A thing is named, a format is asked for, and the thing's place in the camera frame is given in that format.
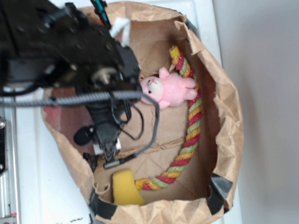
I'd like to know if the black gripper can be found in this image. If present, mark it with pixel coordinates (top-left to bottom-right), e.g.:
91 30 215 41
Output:
86 99 130 164

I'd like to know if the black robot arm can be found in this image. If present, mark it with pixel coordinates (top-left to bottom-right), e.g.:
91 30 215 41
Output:
0 0 142 168

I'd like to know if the pink plush bunny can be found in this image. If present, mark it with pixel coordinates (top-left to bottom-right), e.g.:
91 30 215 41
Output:
140 67 198 110

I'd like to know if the yellow sponge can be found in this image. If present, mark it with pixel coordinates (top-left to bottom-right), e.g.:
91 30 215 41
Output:
112 169 145 206

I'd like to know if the brown paper bag bin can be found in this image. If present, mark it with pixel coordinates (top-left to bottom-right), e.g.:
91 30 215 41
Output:
42 1 244 224

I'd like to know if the multicolour twisted rope toy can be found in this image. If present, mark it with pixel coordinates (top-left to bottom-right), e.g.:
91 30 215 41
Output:
135 46 202 191

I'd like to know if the white ribbon cable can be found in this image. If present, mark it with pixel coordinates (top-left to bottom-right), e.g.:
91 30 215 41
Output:
109 16 133 48

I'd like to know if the grey braided cable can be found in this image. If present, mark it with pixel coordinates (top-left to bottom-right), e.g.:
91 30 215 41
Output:
0 88 164 173

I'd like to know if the aluminium frame rail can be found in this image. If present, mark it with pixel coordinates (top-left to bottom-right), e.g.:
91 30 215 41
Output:
0 97 21 224

